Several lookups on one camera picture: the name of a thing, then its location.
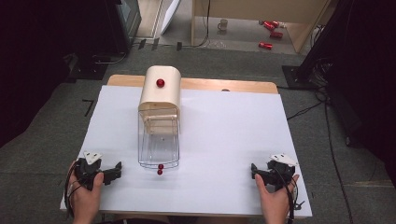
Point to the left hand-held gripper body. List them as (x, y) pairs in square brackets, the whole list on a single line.
[(87, 169)]

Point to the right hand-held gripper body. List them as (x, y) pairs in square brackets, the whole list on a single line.
[(280, 174)]

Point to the person's right hand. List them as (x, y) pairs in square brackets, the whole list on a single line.
[(275, 202)]

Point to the person's left hand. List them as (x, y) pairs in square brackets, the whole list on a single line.
[(85, 202)]

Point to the white sheet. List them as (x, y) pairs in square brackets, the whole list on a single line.
[(224, 140)]

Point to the clear plastic drawer, red knob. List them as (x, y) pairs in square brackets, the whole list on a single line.
[(158, 149)]

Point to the wooden box with red knob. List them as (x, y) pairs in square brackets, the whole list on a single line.
[(162, 95)]

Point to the black stand base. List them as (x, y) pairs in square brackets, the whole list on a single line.
[(294, 77)]

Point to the black stand foot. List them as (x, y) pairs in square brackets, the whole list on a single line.
[(88, 70)]

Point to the wooden table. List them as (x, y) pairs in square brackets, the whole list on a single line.
[(199, 84)]

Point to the dark curtain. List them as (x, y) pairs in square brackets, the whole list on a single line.
[(37, 62), (367, 77)]

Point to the red can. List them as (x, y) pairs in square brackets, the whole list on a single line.
[(270, 25), (276, 34), (265, 45)]

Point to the black monitor cabinet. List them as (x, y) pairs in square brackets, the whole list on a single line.
[(121, 25)]

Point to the grey mug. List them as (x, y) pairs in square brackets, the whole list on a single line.
[(222, 25)]

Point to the white board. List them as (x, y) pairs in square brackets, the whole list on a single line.
[(169, 15)]

